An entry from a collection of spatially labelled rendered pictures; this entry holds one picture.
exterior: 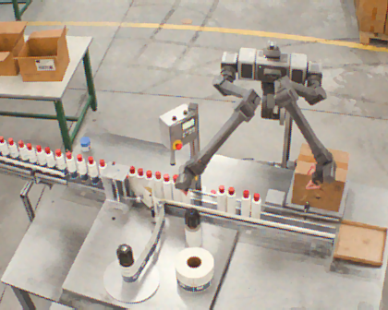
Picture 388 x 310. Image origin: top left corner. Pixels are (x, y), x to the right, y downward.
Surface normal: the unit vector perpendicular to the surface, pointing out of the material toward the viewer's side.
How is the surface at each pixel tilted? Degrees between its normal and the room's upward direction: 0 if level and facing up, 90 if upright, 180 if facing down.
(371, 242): 0
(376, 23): 90
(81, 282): 0
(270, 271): 0
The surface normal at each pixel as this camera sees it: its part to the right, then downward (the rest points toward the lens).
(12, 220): -0.04, -0.70
